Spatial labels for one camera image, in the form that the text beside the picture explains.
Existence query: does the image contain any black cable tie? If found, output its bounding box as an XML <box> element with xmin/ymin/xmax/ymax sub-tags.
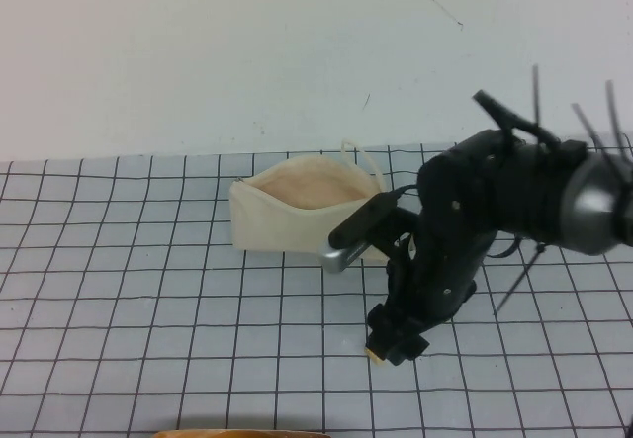
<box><xmin>571</xmin><ymin>103</ymin><xmax>608</xmax><ymax>151</ymax></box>
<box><xmin>493</xmin><ymin>242</ymin><xmax>549</xmax><ymax>314</ymax></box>
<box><xmin>531</xmin><ymin>64</ymin><xmax>544</xmax><ymax>131</ymax></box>

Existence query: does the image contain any cream canvas pencil case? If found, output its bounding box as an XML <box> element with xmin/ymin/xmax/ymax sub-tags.
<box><xmin>228</xmin><ymin>136</ymin><xmax>392</xmax><ymax>264</ymax></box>

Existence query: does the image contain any silver wrist camera black mount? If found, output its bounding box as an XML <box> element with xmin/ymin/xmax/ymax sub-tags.
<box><xmin>318</xmin><ymin>189</ymin><xmax>421</xmax><ymax>275</ymax></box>

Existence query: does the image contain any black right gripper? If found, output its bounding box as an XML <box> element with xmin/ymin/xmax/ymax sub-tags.
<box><xmin>366</xmin><ymin>130</ymin><xmax>515</xmax><ymax>367</ymax></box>

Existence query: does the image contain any orange-brown rounded object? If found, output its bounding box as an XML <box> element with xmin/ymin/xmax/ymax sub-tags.
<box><xmin>151</xmin><ymin>427</ymin><xmax>337</xmax><ymax>438</ymax></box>

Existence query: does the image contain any blue-grey checked tablecloth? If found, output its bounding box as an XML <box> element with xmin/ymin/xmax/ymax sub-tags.
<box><xmin>0</xmin><ymin>133</ymin><xmax>633</xmax><ymax>438</ymax></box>

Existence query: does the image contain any thick black cable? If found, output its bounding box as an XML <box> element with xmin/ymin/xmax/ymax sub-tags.
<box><xmin>472</xmin><ymin>89</ymin><xmax>563</xmax><ymax>145</ymax></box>

